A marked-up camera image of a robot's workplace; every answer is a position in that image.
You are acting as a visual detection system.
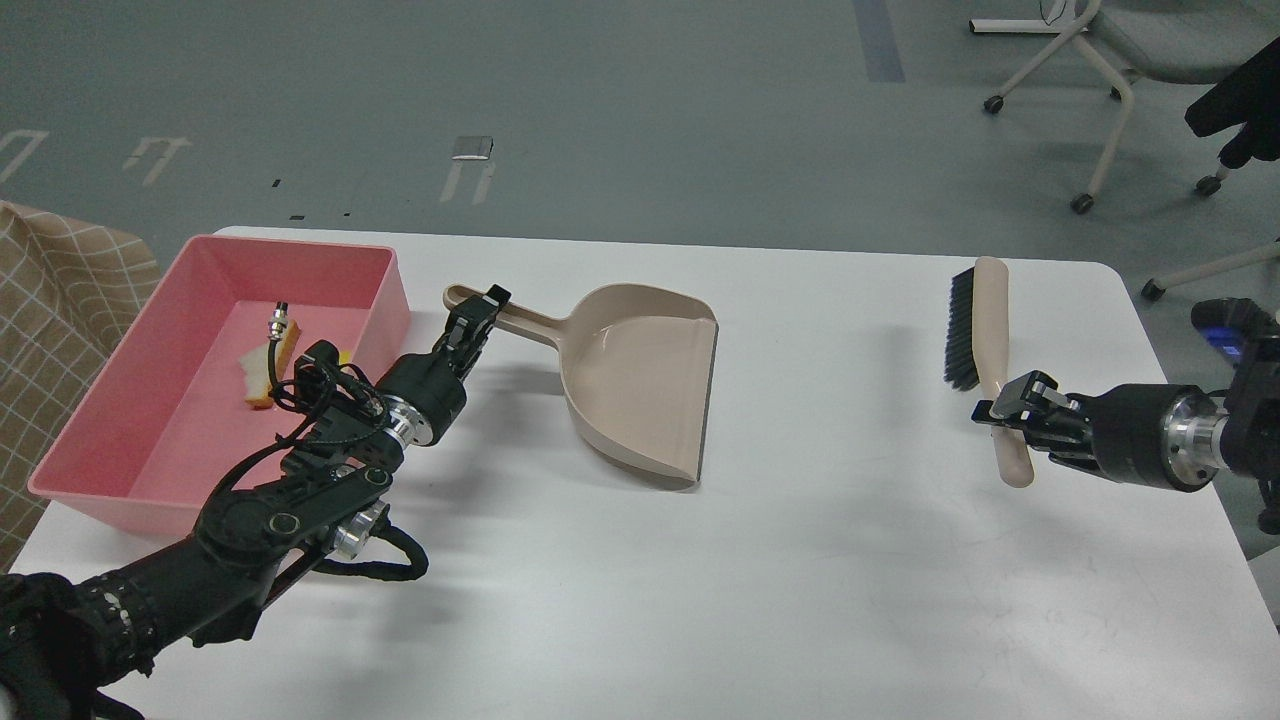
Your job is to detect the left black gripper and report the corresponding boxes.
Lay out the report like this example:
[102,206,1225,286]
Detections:
[378,284,511,447]

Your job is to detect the beige plastic dustpan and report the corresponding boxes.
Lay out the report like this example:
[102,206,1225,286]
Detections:
[495,283,719,488]

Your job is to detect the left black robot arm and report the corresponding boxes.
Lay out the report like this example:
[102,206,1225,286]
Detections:
[3,286,509,719]

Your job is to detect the person dark sleeve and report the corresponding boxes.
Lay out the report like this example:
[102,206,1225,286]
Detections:
[1184,38,1279,170]

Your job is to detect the metal floor plate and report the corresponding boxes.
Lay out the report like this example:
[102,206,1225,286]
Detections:
[451,135,495,161]

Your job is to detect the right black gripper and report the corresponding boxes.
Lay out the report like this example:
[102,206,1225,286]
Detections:
[972,370,1228,493]

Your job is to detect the bread slice piece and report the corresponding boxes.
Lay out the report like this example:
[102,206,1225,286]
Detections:
[239,320,301,410]

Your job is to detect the beige checkered cloth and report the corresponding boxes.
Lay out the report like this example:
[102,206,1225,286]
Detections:
[1,201,161,571]

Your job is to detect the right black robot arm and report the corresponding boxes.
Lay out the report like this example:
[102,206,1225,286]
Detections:
[972,299,1279,536]

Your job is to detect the pink plastic bin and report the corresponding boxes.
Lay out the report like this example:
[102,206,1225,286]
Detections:
[28,236,410,537]

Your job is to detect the beige hand brush black bristles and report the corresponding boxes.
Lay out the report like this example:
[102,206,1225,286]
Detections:
[943,256,1034,489]

